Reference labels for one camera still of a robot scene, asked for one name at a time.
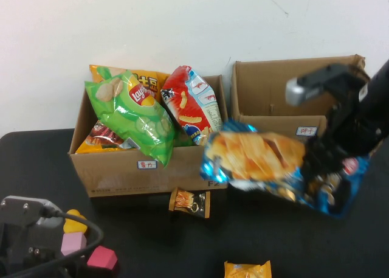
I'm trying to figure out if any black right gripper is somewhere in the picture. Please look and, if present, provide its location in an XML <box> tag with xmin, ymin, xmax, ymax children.
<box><xmin>302</xmin><ymin>103</ymin><xmax>370</xmax><ymax>207</ymax></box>

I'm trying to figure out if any magenta foam cube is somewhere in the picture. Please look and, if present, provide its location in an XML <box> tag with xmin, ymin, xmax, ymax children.
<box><xmin>86</xmin><ymin>245</ymin><xmax>119</xmax><ymax>271</ymax></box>

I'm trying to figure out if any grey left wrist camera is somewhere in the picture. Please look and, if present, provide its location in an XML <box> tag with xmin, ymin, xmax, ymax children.
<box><xmin>0</xmin><ymin>195</ymin><xmax>64</xmax><ymax>230</ymax></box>

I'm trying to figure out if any cardboard box with F2 print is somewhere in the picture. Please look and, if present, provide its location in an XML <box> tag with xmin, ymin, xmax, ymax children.
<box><xmin>69</xmin><ymin>74</ymin><xmax>229</xmax><ymax>198</ymax></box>

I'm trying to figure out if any barbecue print snack bag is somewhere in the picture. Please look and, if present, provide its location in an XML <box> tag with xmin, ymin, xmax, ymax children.
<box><xmin>75</xmin><ymin>119</ymin><xmax>137</xmax><ymax>155</ymax></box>

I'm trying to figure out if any blue ridged chip bag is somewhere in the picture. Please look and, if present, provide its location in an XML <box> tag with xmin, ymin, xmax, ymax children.
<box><xmin>199</xmin><ymin>119</ymin><xmax>371</xmax><ymax>220</ymax></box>

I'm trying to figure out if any black camera cable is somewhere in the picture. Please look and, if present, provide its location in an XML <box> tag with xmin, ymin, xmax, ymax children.
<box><xmin>0</xmin><ymin>206</ymin><xmax>105</xmax><ymax>278</ymax></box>

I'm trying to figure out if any green Lay's chip bag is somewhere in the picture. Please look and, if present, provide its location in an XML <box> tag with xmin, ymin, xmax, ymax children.
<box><xmin>84</xmin><ymin>70</ymin><xmax>177</xmax><ymax>169</ymax></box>

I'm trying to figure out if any white label with red writing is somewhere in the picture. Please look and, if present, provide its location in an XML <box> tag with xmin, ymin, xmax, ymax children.
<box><xmin>295</xmin><ymin>125</ymin><xmax>318</xmax><ymax>137</ymax></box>
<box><xmin>137</xmin><ymin>159</ymin><xmax>159</xmax><ymax>170</ymax></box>

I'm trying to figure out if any large plain cardboard box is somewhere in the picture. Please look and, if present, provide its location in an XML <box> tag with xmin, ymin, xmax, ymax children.
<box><xmin>230</xmin><ymin>54</ymin><xmax>384</xmax><ymax>157</ymax></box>

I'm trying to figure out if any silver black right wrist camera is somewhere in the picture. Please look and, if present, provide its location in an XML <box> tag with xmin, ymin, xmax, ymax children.
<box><xmin>284</xmin><ymin>63</ymin><xmax>370</xmax><ymax>107</ymax></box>

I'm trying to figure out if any orange potato chip bag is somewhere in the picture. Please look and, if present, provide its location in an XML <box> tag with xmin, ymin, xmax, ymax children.
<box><xmin>89</xmin><ymin>64</ymin><xmax>171</xmax><ymax>104</ymax></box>

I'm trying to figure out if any small black orange snack packet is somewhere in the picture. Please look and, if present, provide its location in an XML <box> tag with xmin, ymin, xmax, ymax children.
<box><xmin>168</xmin><ymin>186</ymin><xmax>212</xmax><ymax>220</ymax></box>

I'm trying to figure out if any red shrimp stick bag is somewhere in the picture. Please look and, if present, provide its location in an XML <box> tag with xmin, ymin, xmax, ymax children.
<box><xmin>160</xmin><ymin>65</ymin><xmax>227</xmax><ymax>147</ymax></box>

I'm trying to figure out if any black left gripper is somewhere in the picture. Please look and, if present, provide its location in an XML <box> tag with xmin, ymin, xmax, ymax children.
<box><xmin>0</xmin><ymin>223</ymin><xmax>69</xmax><ymax>278</ymax></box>

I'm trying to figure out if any light pink foam cube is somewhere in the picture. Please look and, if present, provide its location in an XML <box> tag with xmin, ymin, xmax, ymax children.
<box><xmin>60</xmin><ymin>231</ymin><xmax>88</xmax><ymax>257</ymax></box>

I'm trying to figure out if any yellow duck toy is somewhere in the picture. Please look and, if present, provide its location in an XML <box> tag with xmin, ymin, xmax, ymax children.
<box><xmin>63</xmin><ymin>209</ymin><xmax>89</xmax><ymax>234</ymax></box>

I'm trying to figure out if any small yellow snack packet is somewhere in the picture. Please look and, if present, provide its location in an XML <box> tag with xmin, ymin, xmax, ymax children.
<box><xmin>224</xmin><ymin>260</ymin><xmax>272</xmax><ymax>278</ymax></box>

